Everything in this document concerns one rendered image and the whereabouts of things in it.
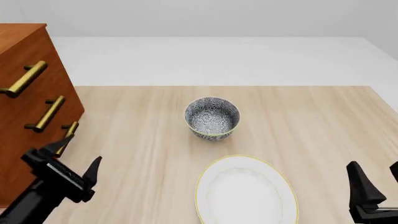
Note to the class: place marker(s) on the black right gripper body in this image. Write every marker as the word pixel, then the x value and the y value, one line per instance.
pixel 376 214

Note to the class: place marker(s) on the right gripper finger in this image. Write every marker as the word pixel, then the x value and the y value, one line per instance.
pixel 395 171
pixel 362 186

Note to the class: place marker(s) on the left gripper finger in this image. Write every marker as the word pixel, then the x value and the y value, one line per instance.
pixel 57 147
pixel 92 172

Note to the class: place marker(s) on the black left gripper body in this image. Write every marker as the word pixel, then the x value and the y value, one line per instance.
pixel 63 178

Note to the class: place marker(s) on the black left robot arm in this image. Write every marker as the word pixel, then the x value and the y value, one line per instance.
pixel 28 205

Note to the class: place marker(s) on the wooden cabinet drawer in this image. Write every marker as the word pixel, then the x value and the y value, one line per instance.
pixel 40 50
pixel 63 81
pixel 76 109

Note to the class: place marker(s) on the wooden cabinet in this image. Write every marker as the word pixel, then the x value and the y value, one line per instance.
pixel 18 39

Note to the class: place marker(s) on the white plate with yellow rim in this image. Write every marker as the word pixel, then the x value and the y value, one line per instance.
pixel 245 193

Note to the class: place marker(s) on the blue patterned bowl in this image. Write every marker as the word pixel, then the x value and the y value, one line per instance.
pixel 212 119

